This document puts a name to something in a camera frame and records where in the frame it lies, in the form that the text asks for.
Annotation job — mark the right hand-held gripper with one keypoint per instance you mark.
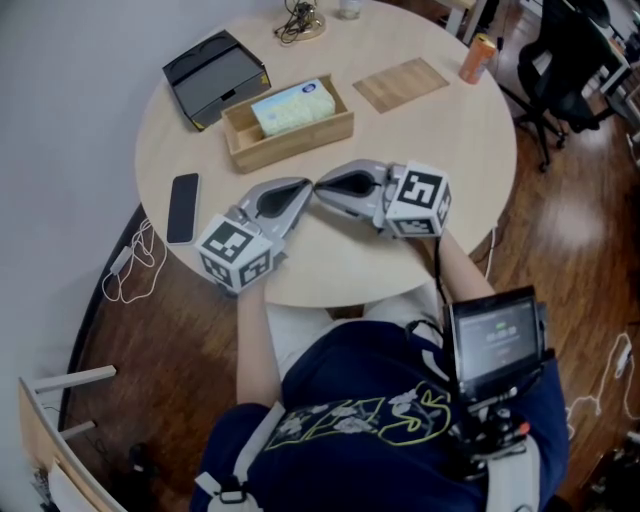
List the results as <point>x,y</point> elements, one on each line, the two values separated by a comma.
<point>417,200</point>

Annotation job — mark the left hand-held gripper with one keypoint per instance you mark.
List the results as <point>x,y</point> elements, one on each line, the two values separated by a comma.
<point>235,250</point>

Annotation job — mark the wooden container box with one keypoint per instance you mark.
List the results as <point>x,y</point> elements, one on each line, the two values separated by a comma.
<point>295,146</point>

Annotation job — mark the soft tissue pack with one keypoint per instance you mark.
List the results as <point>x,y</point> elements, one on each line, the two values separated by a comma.
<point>292,107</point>

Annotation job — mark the person's right forearm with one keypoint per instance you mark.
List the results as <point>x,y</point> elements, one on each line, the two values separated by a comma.
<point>462,270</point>

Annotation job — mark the person's left forearm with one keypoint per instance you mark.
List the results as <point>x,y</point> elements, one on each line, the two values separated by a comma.
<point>255,345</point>

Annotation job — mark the black smartphone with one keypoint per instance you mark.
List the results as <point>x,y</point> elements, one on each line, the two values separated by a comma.
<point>182,207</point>

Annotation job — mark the wooden square mat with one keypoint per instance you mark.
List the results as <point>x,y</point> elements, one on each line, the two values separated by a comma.
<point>400,84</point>

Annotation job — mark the person's white shorts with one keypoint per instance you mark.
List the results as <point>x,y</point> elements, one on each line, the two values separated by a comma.
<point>300,330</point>

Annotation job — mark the black cardboard box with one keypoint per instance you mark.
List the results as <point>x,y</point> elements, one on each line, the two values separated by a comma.
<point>212,75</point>

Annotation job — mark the orange drink can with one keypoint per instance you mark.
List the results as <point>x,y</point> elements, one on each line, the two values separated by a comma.
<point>476,60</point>

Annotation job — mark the clear glass cup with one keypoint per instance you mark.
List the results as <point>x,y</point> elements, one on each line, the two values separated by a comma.
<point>350,9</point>

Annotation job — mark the white desk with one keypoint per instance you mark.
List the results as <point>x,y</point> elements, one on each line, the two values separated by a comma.
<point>462,12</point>

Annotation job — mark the black chest-mounted monitor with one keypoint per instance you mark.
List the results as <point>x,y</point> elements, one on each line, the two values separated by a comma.
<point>497,340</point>

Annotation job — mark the black office chair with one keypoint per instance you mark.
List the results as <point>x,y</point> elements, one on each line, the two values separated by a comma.
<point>555,70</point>

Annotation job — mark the person's navy printed shirt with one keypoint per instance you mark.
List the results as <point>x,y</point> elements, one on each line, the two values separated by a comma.
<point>370,465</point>

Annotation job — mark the wooden shelf with white legs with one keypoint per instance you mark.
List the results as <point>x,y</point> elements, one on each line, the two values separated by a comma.
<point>47,440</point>

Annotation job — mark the black monitor mount rig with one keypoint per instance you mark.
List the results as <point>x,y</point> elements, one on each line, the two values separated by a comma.
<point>495,430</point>

